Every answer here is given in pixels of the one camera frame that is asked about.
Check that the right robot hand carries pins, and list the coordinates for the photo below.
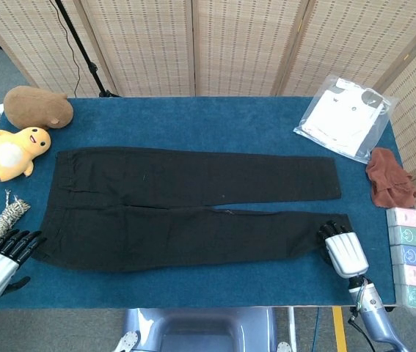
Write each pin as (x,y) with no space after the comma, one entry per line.
(345,253)

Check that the black trousers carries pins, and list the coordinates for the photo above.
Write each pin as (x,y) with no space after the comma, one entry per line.
(156,220)

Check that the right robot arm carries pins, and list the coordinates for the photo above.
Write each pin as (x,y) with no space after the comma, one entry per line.
(372,319)

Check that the green tissue pack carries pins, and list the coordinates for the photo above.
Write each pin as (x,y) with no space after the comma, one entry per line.
(407,236)
(415,295)

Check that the blue tissue pack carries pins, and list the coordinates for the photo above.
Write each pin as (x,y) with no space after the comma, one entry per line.
(410,256)

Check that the pink tissue pack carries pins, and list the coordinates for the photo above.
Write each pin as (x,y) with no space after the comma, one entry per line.
(413,275)
(405,218)

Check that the rust brown cloth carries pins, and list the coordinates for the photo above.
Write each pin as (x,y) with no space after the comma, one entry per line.
(391,179)

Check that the white table leg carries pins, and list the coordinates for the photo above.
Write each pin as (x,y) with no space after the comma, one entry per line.
(292,322)

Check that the yellow plush toy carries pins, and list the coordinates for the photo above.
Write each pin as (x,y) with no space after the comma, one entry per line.
(9,154)

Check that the white garment in plastic bag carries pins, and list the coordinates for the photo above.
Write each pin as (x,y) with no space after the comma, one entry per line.
(343,117)

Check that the blue robot torso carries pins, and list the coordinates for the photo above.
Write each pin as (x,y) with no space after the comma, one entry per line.
(200,330)

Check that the brown capybara plush toy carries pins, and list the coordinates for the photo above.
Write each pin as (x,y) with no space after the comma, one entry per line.
(35,106)

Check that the blue table cloth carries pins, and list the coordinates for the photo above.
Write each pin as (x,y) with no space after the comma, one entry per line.
(193,121)

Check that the black tripod stand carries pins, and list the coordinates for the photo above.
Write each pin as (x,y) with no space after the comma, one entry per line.
(83,47)

